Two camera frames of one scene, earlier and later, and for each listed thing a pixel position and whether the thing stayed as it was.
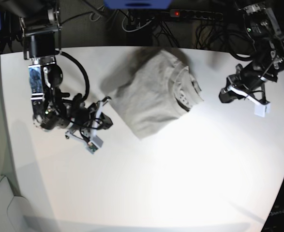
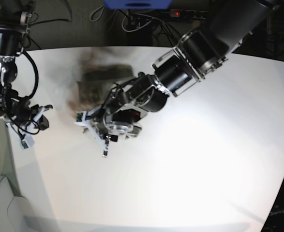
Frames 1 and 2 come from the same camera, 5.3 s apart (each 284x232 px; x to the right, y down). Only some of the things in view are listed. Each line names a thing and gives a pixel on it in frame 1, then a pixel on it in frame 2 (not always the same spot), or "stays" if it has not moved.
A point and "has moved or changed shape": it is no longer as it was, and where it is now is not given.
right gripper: (244, 85) → (106, 130)
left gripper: (85, 121) → (26, 120)
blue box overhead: (137, 4) stays
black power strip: (196, 14) stays
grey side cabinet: (6, 212) stays
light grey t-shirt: (152, 87) has moved or changed shape
